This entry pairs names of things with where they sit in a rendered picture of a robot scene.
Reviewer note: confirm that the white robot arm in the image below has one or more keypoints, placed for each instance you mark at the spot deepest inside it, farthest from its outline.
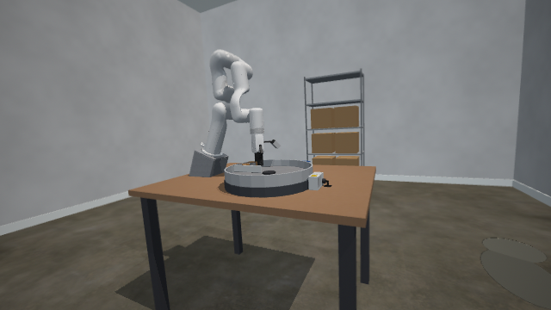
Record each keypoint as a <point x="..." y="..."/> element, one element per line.
<point x="241" y="73"/>

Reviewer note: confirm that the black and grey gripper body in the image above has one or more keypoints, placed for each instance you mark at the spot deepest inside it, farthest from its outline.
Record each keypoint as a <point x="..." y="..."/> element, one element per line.
<point x="256" y="140"/>

